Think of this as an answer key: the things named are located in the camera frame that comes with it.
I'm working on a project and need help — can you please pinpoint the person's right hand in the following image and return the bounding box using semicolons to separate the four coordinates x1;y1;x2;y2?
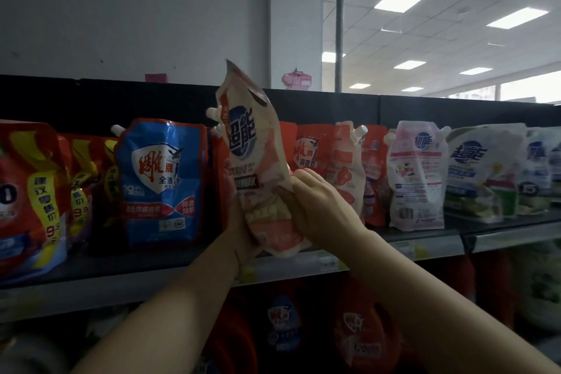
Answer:
276;167;368;252

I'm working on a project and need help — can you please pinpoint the person's left hand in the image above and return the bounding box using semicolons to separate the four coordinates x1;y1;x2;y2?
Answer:
222;193;262;266

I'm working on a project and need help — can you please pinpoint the white red Chaoneng pouch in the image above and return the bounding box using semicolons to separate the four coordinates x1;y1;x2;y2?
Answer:
323;120;369;217

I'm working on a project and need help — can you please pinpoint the white Chaoneng detergent pouch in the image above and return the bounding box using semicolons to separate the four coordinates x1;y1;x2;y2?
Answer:
206;59;313;259

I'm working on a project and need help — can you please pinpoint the blue Diao detergent pouch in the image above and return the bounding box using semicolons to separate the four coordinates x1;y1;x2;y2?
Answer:
110;118;210;248

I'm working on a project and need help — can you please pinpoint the group of Chaoneng floral pouches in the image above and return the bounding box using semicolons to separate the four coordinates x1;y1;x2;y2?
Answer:
383;120;561;232

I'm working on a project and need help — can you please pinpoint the dark metal shelf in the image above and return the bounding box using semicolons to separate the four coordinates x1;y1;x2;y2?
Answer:
0;74;561;374

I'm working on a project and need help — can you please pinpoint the person's right forearm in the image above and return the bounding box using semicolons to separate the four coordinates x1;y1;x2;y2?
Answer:
337;228;561;374

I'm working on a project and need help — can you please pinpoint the person's left forearm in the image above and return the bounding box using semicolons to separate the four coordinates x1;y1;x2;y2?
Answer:
72;233;242;374

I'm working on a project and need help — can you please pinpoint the row of coloured detergent jugs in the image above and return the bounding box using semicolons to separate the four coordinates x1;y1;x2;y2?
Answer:
206;240;561;374

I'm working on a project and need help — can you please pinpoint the white detergent jug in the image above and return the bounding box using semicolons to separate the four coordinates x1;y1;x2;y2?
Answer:
0;330;73;374

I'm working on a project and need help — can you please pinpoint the yellow price label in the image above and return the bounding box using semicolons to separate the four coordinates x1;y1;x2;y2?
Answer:
317;255;349;273
394;240;432;261
236;264;259;286

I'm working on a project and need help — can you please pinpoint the pink bagged item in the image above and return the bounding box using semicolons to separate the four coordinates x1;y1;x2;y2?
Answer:
282;69;313;91

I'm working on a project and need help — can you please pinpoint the grey vertical pole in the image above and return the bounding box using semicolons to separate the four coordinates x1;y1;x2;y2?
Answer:
334;0;346;93

